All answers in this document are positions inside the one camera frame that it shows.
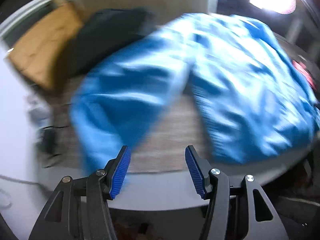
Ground folded black clothes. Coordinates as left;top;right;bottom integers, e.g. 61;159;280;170
67;8;153;75

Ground pink garment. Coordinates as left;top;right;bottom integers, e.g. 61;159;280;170
292;60;316;90

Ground pine wooden board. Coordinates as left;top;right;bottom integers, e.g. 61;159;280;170
7;1;85;90

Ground plaid woven mat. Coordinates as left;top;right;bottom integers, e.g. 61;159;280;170
47;25;310;175

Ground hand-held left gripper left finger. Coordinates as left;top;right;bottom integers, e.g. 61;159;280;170
29;145;132;240

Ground black power adapter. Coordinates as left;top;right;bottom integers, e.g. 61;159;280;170
41;127;57;155

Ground blue jacket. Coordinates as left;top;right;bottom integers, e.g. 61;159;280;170
70;12;320;178

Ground white power strip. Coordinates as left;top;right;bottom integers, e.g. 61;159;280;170
27;97;50;128

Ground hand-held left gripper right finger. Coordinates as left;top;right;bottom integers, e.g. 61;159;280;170
185;145;289;240

